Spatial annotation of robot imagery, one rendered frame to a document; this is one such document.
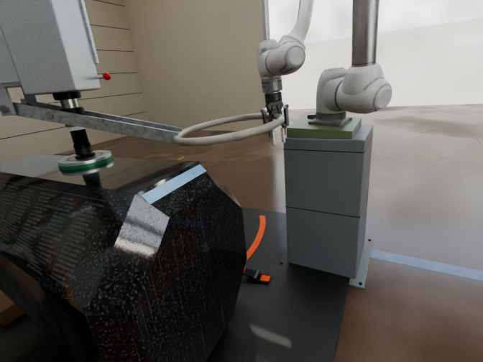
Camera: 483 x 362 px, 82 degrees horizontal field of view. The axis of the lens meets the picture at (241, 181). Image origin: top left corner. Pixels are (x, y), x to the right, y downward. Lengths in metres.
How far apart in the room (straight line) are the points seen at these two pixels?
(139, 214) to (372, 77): 1.07
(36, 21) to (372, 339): 1.80
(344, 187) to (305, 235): 0.38
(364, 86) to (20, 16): 1.31
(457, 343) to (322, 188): 0.85
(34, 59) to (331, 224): 1.49
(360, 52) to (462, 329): 1.28
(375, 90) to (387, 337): 1.07
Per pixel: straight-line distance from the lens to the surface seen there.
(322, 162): 1.46
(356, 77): 1.36
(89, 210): 0.99
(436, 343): 1.58
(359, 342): 1.47
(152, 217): 0.86
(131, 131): 1.25
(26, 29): 1.32
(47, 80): 1.30
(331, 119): 1.53
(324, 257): 1.71
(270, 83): 1.26
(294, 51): 1.08
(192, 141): 1.05
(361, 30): 1.36
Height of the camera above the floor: 1.11
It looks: 20 degrees down
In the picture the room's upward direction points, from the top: 5 degrees counter-clockwise
